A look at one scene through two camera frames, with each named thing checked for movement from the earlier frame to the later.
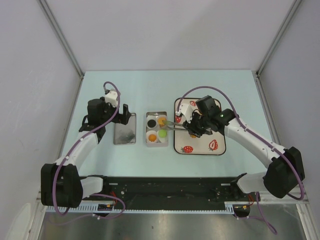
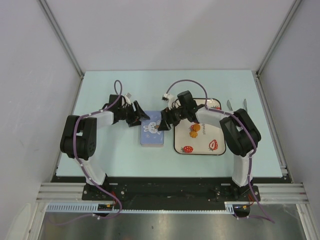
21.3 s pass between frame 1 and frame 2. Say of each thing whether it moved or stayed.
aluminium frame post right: stayed
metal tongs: moved
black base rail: stayed
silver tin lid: moved
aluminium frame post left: stayed
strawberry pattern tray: stayed
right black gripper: moved
